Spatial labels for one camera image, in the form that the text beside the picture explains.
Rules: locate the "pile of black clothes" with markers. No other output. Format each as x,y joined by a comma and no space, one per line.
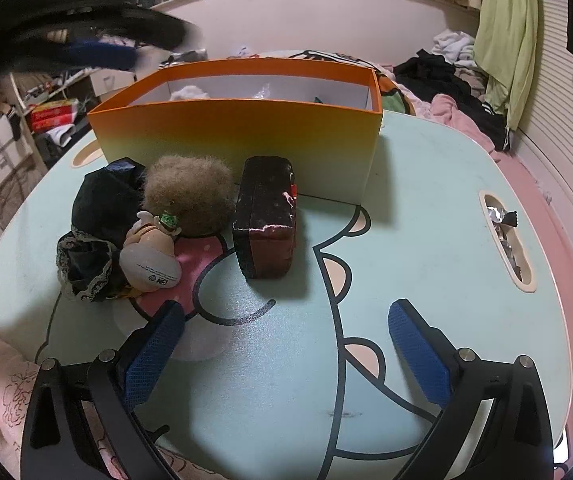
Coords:
436,77

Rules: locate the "cartoon doll figurine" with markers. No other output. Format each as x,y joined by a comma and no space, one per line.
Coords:
149,260

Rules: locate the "pink crumpled cloth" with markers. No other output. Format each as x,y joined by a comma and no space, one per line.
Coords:
446,110

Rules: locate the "dark marbled pouch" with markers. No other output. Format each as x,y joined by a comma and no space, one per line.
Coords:
264,215

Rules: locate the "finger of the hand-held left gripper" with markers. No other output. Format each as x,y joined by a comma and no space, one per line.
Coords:
101,55
166,27

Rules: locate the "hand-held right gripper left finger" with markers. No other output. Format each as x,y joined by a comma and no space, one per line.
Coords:
154,355

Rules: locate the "white drawer cabinet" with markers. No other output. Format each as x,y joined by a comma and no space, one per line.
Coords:
1,150

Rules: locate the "orange cardboard box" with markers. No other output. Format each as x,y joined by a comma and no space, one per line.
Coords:
236,140

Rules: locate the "crumpled foil wrappers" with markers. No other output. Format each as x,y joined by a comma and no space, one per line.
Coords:
503,230

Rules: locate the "pile of white clothes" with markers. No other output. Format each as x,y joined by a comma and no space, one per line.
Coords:
454,47

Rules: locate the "black lace cloth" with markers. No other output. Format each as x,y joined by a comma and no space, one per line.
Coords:
101,200

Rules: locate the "green hanging garment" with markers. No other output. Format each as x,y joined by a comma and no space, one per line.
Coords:
506,35

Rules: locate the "red packet box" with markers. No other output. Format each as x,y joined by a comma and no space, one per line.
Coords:
54,115

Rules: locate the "clear crumpled plastic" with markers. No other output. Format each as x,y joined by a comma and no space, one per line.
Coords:
262,91

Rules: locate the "brown fur ball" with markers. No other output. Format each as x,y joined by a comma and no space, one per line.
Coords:
191,192

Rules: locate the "light green cartoon desk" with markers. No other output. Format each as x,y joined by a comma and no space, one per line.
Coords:
416,185

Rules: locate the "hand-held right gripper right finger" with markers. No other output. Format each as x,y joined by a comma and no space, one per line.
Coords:
419,360

